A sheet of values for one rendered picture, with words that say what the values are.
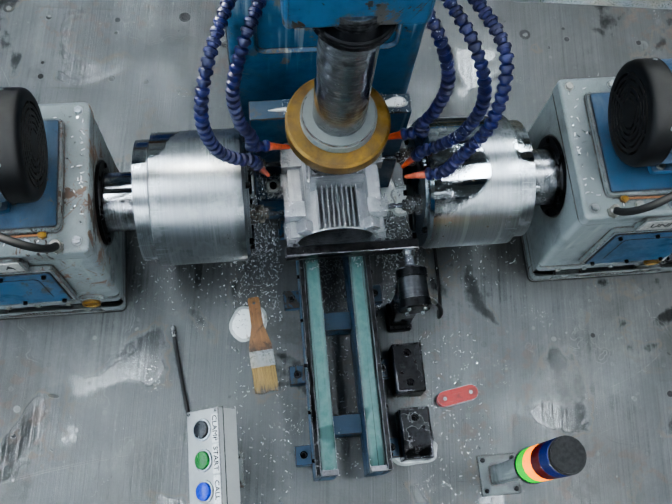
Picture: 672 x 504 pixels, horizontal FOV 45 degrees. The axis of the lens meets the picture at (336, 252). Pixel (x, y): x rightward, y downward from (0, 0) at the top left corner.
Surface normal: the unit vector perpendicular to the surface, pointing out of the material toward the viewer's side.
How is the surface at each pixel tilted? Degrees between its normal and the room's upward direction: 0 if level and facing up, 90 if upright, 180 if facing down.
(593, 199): 0
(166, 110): 0
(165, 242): 62
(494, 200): 39
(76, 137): 0
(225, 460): 54
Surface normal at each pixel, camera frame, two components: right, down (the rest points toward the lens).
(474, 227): 0.11, 0.72
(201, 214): 0.11, 0.28
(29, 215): 0.07, -0.33
